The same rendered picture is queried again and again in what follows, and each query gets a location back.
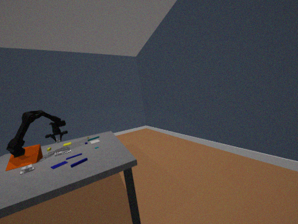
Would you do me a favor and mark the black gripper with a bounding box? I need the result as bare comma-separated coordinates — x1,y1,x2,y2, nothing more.
45,128,68,142

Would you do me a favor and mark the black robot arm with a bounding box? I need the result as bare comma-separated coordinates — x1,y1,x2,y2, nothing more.
7,110,66,158

